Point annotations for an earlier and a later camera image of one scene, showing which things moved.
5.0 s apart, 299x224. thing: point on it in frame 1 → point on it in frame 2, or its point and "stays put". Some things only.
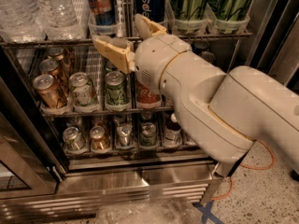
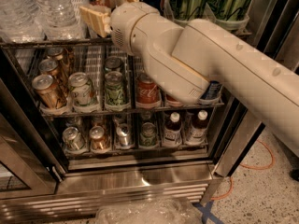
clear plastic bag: (159, 211) stays put
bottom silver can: (124, 131) stays put
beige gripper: (155, 61) → (121, 25)
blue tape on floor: (206, 213) stays put
